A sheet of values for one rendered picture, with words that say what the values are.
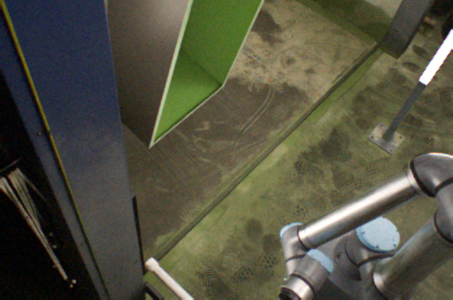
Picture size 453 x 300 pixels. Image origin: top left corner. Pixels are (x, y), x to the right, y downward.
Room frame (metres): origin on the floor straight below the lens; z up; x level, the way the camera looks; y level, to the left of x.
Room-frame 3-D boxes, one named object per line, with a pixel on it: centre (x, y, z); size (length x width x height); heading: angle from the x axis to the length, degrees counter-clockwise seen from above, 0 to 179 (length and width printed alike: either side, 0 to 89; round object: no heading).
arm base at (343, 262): (0.76, -0.62, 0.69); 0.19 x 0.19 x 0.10
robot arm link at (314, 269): (0.50, -0.33, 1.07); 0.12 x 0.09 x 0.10; 147
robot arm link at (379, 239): (0.75, -0.62, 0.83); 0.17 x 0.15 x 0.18; 14
